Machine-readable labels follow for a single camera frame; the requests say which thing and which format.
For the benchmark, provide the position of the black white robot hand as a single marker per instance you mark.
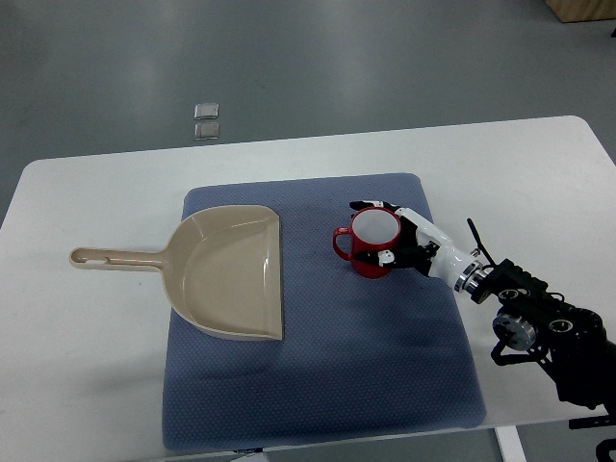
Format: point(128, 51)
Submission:
point(421, 246)

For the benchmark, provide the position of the red cup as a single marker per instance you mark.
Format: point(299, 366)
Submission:
point(372, 229)

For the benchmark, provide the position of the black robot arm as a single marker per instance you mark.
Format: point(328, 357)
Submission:
point(537, 325)

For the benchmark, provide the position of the beige plastic dustpan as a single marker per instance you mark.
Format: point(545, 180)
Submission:
point(221, 271)

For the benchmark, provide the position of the blue-grey fabric mat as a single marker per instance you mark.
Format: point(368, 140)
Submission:
point(360, 357)

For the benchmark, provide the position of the white table leg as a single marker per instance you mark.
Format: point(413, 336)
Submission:
point(511, 449)

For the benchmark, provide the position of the lower metal floor plate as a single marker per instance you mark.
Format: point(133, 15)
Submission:
point(204, 131)

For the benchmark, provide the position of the wooden box corner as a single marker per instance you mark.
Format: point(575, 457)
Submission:
point(570, 11)

